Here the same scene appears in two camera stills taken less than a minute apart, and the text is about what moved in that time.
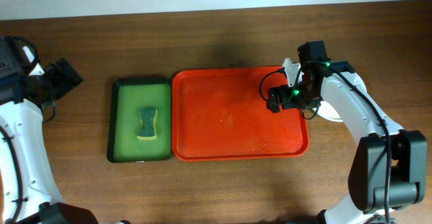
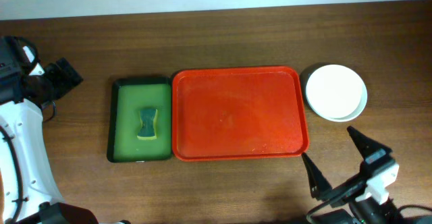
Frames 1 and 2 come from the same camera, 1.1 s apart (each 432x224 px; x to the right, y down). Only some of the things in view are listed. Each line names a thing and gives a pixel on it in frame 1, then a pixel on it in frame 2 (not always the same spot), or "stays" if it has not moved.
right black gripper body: x=303 y=99 to x=354 y=188
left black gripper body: x=63 y=76 stays
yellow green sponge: x=148 y=131 stays
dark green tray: x=129 y=95 stays
